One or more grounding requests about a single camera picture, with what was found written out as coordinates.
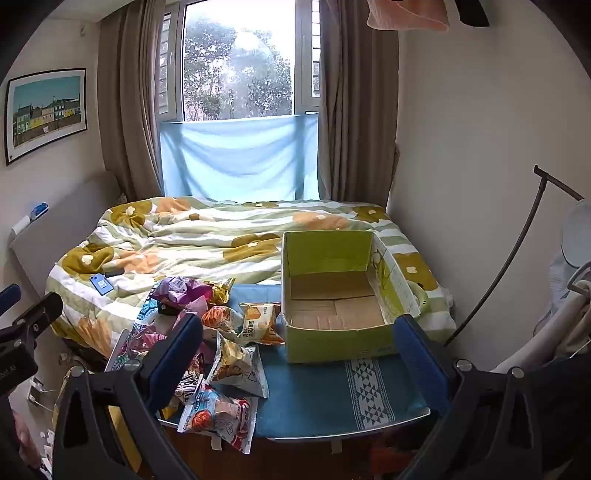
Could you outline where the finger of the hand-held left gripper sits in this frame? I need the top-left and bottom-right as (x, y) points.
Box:
(0, 284), (22, 319)
(0, 292), (64, 352)

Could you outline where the pink patterned snack bag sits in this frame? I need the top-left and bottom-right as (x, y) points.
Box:
(117, 323), (169, 365)

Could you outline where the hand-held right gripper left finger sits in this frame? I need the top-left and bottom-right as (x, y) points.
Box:
(51, 313), (206, 480)

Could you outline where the black white patterned snack bag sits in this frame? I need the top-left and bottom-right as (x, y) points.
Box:
(173, 351), (218, 407)

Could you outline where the grey bed headboard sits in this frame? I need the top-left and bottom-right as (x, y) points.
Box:
(9, 171), (123, 305)

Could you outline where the small orange snack bag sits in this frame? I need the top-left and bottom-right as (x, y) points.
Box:
(201, 305), (245, 335)

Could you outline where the floral blanket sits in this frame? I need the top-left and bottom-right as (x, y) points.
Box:
(46, 196), (455, 361)

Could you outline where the yellow chip bag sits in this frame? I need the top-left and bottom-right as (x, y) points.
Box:
(205, 332), (270, 398)

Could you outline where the dark clothes rack pole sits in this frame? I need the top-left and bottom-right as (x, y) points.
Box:
(443, 164), (585, 344)

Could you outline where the white garment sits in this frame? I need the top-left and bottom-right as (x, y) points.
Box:
(489, 198), (591, 374)

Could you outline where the light blue cloth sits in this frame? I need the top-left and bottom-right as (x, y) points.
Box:
(159, 113), (319, 201)

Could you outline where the window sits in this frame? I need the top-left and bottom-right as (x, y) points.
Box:
(157, 0), (321, 123)

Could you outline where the teal table cloth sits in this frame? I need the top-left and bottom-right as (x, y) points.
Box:
(157, 284), (432, 439)

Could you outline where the brown curtain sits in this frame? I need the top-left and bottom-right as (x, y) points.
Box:
(318, 0), (400, 204)
(97, 0), (185, 204)

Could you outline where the blue patterned snack bag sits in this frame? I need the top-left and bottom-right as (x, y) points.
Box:
(105, 295), (162, 370)

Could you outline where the green cardboard box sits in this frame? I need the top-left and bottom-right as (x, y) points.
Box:
(281, 230), (422, 364)

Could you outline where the pink white snack bag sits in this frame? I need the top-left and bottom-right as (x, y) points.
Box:
(178, 385), (259, 453)

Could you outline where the dark cloth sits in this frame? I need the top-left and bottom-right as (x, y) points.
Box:
(455, 0), (491, 27)

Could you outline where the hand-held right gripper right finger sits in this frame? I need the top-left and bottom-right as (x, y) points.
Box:
(392, 314), (550, 480)

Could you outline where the pink towel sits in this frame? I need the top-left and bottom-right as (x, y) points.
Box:
(366, 0), (451, 32)

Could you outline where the gold snack bag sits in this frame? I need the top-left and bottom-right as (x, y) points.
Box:
(203, 277), (236, 306)

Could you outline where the orange white snack bag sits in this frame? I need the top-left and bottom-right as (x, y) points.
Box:
(238, 302), (286, 346)

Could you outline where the purple snack bag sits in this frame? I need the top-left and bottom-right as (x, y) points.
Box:
(151, 276), (214, 317)

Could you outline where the framed wall poster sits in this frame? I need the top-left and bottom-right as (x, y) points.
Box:
(4, 68), (88, 166)

